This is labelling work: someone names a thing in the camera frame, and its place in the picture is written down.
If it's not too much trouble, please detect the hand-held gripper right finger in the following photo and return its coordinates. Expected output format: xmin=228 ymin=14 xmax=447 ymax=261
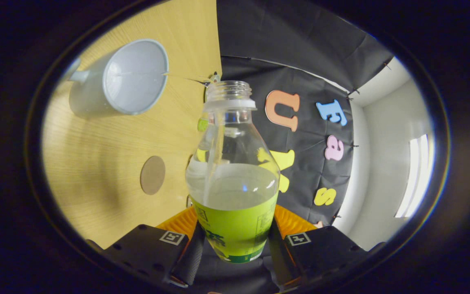
xmin=268 ymin=204 xmax=386 ymax=288

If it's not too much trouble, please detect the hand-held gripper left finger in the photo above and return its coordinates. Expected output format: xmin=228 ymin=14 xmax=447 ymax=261
xmin=104 ymin=205 xmax=207 ymax=286

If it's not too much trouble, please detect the clear juice bottle green label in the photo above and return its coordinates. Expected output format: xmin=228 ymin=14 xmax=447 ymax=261
xmin=185 ymin=80 xmax=280 ymax=264

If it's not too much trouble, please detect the round brown coaster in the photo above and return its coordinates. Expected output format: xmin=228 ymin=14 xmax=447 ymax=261
xmin=140 ymin=156 xmax=166 ymax=195

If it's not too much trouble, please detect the white cup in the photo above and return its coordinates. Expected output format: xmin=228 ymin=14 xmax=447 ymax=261
xmin=69 ymin=39 xmax=169 ymax=119

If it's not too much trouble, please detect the wooden table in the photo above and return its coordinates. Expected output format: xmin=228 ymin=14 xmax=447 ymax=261
xmin=41 ymin=0 xmax=222 ymax=249

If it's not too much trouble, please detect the ceiling light panel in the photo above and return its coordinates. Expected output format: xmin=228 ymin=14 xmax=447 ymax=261
xmin=394 ymin=134 xmax=429 ymax=218

